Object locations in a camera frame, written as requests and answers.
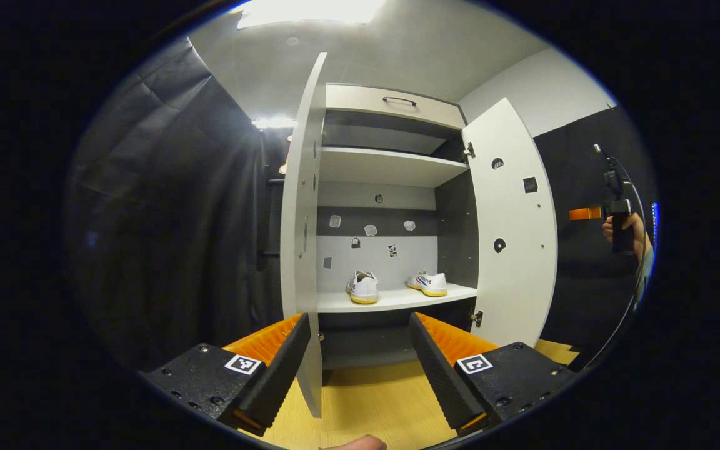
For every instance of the ceiling light panel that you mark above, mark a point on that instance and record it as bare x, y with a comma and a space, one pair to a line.
310, 11

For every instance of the light grey cabinet drawer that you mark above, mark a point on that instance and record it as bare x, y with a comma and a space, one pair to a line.
360, 103

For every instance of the white canvas shoe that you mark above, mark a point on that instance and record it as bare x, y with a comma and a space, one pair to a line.
429, 284
363, 287

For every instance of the black backdrop cloth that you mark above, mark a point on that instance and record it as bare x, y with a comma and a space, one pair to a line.
166, 219

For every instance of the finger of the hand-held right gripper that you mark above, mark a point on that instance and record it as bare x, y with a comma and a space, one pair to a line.
585, 214

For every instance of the light grey cabinet door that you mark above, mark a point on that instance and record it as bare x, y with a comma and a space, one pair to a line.
516, 281
300, 219

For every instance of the white cabinet shelf board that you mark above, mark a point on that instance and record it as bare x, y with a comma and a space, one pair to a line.
385, 165
391, 300

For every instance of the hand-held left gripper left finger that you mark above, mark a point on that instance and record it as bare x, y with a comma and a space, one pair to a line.
279, 375

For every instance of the grey shoe cabinet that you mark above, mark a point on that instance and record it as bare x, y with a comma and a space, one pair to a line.
372, 250

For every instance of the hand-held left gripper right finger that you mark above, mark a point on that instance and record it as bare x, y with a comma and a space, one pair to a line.
438, 381

